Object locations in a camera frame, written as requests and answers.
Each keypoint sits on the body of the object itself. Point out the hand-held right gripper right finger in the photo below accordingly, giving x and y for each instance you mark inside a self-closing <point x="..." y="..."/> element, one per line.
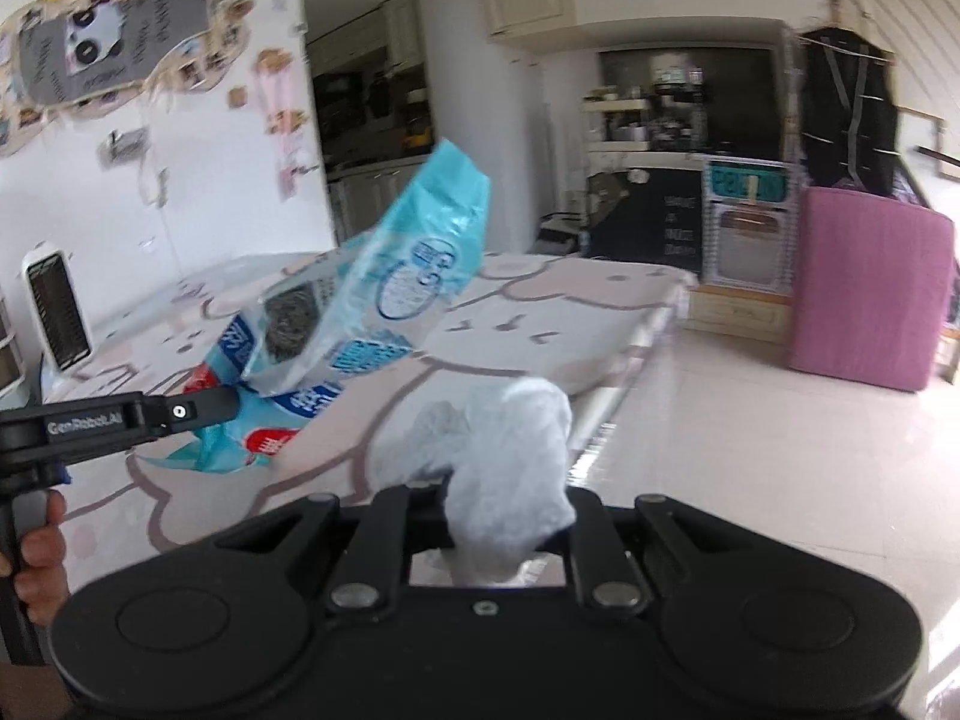
<point x="592" y="540"/>

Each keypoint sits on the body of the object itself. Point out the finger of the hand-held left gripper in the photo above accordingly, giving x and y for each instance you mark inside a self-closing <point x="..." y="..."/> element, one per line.
<point x="195" y="411"/>

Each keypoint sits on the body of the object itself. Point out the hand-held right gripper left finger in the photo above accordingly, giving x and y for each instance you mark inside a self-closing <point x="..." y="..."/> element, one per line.
<point x="394" y="525"/>

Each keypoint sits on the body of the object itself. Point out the blue plastic bag red label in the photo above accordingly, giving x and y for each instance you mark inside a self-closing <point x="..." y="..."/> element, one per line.
<point x="225" y="450"/>

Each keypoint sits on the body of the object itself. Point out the white tissue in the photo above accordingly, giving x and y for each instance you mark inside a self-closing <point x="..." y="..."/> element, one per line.
<point x="510" y="465"/>

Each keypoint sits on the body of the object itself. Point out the blue clear plastic bag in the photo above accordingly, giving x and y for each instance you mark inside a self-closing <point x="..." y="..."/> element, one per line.
<point x="375" y="277"/>

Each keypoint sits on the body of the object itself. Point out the person's left hand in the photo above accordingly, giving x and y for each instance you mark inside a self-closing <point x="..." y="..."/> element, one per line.
<point x="45" y="570"/>

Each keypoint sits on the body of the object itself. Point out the white electric heater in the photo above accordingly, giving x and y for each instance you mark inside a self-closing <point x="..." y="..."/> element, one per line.
<point x="56" y="307"/>

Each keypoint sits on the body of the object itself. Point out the white cartoon printed tablecloth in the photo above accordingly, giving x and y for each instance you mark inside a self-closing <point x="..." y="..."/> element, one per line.
<point x="510" y="315"/>

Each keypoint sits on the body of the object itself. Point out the low wooden cabinet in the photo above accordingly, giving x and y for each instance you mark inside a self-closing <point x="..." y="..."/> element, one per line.
<point x="739" y="311"/>

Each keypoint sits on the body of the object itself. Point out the black chalkboard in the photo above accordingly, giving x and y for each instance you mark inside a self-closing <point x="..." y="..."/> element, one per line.
<point x="652" y="217"/>

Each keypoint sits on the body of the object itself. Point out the kitchen cupboard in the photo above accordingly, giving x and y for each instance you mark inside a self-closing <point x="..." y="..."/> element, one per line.
<point x="367" y="90"/>

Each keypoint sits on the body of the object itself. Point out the pink fabric cover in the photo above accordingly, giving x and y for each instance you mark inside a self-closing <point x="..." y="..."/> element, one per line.
<point x="870" y="292"/>

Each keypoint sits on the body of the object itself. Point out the teal sign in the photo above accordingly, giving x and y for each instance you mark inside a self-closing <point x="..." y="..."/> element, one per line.
<point x="750" y="181"/>

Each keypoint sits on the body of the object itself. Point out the shelf rack with bottles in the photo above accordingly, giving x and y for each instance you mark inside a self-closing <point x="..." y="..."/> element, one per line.
<point x="637" y="112"/>

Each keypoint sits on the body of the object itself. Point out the black vest white trim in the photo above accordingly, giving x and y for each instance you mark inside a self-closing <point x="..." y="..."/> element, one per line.
<point x="847" y="105"/>

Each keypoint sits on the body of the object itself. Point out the pink hanging wall decoration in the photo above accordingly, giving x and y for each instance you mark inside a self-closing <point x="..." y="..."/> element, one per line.
<point x="285" y="120"/>

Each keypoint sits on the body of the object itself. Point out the wall photo collage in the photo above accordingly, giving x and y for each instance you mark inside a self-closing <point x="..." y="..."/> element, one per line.
<point x="112" y="45"/>

